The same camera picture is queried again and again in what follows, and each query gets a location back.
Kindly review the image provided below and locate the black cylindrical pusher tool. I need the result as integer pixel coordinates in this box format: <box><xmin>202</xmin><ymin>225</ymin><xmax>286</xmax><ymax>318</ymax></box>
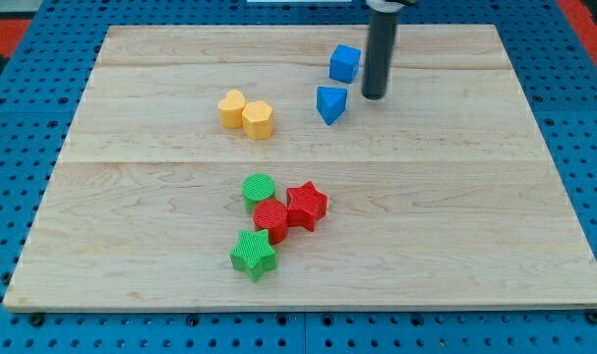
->
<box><xmin>362</xmin><ymin>0</ymin><xmax>418</xmax><ymax>100</ymax></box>

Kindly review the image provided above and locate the blue triangle block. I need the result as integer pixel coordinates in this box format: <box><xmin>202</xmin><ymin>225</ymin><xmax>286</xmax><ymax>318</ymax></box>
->
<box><xmin>316</xmin><ymin>87</ymin><xmax>347</xmax><ymax>126</ymax></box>

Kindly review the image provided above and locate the yellow heart block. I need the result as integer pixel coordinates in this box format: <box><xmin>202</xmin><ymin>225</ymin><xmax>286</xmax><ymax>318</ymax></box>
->
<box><xmin>217</xmin><ymin>89</ymin><xmax>246</xmax><ymax>129</ymax></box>

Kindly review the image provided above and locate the blue cube block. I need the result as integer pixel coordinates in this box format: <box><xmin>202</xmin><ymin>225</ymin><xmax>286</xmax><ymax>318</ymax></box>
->
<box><xmin>328</xmin><ymin>44</ymin><xmax>361</xmax><ymax>84</ymax></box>

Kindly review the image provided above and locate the yellow hexagon block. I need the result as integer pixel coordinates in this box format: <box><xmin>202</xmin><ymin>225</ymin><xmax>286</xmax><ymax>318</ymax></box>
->
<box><xmin>242</xmin><ymin>100</ymin><xmax>274</xmax><ymax>140</ymax></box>

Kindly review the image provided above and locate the red star block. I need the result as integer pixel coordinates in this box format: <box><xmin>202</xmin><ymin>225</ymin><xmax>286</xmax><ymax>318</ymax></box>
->
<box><xmin>286</xmin><ymin>181</ymin><xmax>328</xmax><ymax>232</ymax></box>

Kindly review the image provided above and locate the wooden board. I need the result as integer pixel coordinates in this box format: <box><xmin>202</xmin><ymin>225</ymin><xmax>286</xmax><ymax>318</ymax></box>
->
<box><xmin>3</xmin><ymin>25</ymin><xmax>597</xmax><ymax>313</ymax></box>

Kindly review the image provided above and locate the green cylinder block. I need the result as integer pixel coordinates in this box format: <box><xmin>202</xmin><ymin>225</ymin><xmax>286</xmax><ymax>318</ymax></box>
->
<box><xmin>241</xmin><ymin>173</ymin><xmax>276</xmax><ymax>214</ymax></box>

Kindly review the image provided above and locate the red cylinder block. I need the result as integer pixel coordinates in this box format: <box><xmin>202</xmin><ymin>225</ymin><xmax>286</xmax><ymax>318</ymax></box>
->
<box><xmin>252</xmin><ymin>199</ymin><xmax>288</xmax><ymax>245</ymax></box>

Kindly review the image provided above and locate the green star block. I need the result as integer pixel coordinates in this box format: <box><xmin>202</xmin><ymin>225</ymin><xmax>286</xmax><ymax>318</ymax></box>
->
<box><xmin>230</xmin><ymin>229</ymin><xmax>277</xmax><ymax>282</ymax></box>

